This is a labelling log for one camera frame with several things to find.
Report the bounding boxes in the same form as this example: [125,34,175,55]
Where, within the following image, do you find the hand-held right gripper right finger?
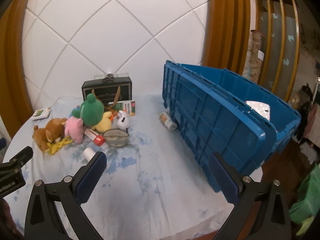
[209,152,292,240]

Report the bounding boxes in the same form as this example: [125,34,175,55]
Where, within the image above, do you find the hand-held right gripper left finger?
[24,151,108,240]

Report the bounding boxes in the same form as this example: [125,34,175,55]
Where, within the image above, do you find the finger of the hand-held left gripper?
[0,146,34,174]

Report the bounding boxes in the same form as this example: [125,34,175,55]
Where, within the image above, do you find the yellow plastic tongs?
[46,136,73,155]

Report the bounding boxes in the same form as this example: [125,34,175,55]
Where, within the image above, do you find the red white ointment box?
[84,128,105,146]

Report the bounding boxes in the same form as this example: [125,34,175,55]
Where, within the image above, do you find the pink plush toy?
[64,117,85,144]

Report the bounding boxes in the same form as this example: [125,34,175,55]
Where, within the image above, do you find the yellow duck plush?
[95,111,113,132]

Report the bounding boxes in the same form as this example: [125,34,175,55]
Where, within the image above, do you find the green frog plush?
[79,94,105,126]

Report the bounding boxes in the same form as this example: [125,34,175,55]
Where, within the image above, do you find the blue plastic crate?
[162,60,302,193]

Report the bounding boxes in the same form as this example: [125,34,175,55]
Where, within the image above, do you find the white plastic bottle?
[84,147,97,163]

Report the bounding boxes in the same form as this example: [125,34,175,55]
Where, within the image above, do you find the brown bear plush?
[33,118,68,152]

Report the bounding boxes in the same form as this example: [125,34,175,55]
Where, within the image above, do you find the grey mesh strainer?
[103,128,130,147]

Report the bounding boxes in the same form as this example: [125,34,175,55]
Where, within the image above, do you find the small white green box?
[32,109,52,120]

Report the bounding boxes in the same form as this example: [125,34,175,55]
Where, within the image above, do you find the white rabbit plush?
[117,110,130,130]

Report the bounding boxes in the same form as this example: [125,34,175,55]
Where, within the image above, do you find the teal plush toy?
[72,105,84,118]

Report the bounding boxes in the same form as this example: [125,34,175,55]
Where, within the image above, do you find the green white crayon box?
[117,100,137,117]

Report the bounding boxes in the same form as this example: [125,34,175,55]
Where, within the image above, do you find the white foil packet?
[244,101,272,122]

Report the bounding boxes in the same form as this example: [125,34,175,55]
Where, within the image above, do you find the green plastic bag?
[289,164,320,238]

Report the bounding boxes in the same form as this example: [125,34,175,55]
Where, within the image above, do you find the small pill bottle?
[159,112,177,131]

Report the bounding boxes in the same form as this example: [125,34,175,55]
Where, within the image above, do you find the pink cloth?
[300,105,320,165]

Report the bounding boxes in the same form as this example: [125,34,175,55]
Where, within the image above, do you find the patterned paper roll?
[244,29,265,83]

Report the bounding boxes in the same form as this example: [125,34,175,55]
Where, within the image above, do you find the wooden slatted glass partition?
[252,0,300,103]

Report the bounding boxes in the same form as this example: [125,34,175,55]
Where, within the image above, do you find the wooden frame post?
[0,0,38,140]

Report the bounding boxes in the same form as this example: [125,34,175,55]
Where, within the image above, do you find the black box with handle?
[81,76,132,106]

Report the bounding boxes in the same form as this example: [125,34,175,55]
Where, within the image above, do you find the wooden door frame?
[202,0,252,80]

